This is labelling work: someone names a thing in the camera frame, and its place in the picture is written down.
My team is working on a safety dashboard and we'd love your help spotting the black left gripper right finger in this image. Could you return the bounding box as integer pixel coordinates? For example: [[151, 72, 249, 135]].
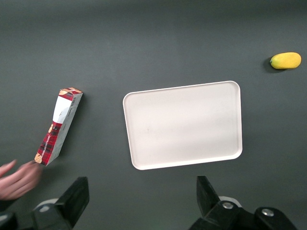
[[189, 175, 255, 230]]

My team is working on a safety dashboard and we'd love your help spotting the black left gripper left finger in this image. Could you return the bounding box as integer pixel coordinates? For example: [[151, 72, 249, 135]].
[[32, 176, 90, 230]]

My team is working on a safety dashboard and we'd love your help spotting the red tartan cookie box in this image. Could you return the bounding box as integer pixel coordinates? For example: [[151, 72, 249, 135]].
[[33, 87, 84, 167]]

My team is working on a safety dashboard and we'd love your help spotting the white rectangular plastic tray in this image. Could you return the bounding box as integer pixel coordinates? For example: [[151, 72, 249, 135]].
[[122, 80, 243, 171]]

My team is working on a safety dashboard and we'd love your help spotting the bare human hand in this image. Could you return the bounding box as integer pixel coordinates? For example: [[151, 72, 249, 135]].
[[0, 159, 44, 201]]

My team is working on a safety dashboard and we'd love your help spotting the yellow lemon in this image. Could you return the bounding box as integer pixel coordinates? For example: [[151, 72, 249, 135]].
[[269, 52, 302, 70]]

